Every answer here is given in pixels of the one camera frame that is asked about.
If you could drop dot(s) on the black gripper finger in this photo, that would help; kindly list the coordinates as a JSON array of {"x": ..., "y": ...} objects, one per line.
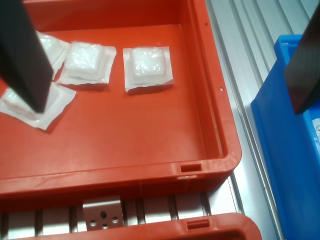
[
  {"x": 305, "y": 75},
  {"x": 20, "y": 50}
]

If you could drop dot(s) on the red plastic box with bandages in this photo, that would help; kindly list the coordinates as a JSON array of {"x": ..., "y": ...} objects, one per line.
[{"x": 125, "y": 130}]

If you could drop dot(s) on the red plastic box medical supplies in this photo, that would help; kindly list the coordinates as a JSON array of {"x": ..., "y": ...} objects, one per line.
[{"x": 225, "y": 225}]

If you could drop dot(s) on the blue plastic bin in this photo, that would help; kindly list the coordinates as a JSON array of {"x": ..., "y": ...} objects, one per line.
[{"x": 275, "y": 125}]

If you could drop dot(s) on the aluminium angle bracket with holes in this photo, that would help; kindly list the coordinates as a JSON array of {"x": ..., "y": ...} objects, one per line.
[{"x": 100, "y": 205}]

